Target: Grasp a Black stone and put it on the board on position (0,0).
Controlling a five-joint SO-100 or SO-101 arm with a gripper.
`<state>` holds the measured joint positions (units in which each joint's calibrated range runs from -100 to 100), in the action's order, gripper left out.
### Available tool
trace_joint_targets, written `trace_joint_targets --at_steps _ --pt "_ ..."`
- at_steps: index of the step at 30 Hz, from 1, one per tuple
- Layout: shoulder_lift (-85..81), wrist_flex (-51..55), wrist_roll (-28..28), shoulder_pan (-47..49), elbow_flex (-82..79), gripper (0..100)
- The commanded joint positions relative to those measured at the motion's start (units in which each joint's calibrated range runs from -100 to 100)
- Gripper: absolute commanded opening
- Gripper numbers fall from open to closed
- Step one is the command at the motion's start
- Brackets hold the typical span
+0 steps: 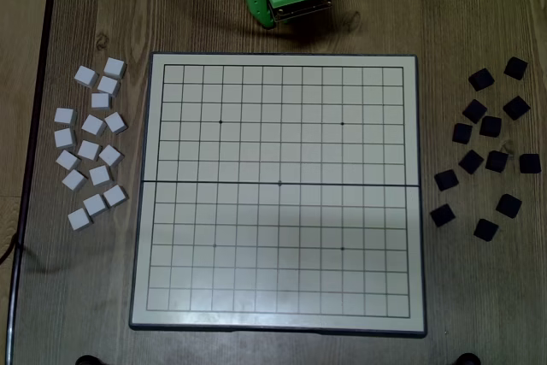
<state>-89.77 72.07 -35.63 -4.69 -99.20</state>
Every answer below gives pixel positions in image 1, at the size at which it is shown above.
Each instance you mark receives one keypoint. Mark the black square stone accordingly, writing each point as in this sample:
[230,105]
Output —
[462,133]
[490,126]
[442,215]
[515,68]
[486,229]
[497,161]
[446,180]
[530,163]
[474,110]
[508,205]
[516,107]
[481,79]
[471,161]

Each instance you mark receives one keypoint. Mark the white folding go board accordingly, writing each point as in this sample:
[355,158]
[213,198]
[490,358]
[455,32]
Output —
[256,147]

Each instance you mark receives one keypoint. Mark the white cube stone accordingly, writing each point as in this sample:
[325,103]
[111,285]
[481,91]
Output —
[86,76]
[68,160]
[114,67]
[95,204]
[65,116]
[93,125]
[101,101]
[115,196]
[74,180]
[80,219]
[100,175]
[65,137]
[108,85]
[88,150]
[111,155]
[115,122]

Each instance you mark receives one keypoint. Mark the black stand foot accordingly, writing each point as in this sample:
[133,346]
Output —
[87,360]
[468,360]

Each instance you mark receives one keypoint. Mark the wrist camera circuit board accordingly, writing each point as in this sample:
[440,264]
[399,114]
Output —
[299,10]

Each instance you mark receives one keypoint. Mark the dark metal table edge rail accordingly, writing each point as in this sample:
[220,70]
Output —
[13,296]

